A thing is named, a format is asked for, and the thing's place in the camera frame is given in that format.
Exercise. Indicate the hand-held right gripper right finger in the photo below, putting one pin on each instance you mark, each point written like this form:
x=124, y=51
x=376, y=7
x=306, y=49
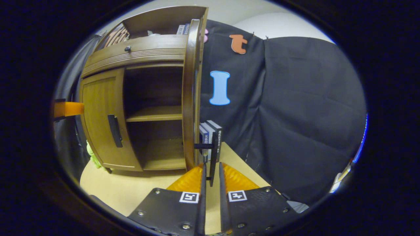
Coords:
x=224, y=203

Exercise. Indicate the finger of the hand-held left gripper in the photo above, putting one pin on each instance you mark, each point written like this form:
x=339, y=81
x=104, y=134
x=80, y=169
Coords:
x=72, y=108

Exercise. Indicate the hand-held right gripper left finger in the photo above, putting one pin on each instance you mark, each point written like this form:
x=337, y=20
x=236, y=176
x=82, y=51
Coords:
x=200, y=203

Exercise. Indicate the wooden double-door shoe cabinet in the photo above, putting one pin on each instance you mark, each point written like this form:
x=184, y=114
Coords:
x=154, y=52

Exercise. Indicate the wooden inner cabinet shelf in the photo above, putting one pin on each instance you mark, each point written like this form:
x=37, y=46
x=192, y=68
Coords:
x=154, y=114

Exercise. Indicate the wooden cabinet drawer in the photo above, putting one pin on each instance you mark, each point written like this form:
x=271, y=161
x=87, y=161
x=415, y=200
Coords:
x=144, y=54

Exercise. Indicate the green toy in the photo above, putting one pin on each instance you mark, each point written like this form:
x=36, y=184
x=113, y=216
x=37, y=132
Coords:
x=93, y=157

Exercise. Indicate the dark grey book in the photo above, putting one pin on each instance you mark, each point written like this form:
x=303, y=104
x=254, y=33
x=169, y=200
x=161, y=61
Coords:
x=203, y=137
x=219, y=137
x=210, y=128

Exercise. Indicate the black backdrop cloth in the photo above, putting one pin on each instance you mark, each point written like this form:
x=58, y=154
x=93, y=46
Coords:
x=295, y=114

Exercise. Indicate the white and yellow object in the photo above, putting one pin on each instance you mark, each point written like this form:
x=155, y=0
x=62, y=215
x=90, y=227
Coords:
x=341, y=177

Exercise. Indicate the light blue book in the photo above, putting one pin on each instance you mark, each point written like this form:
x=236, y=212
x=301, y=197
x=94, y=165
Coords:
x=187, y=28

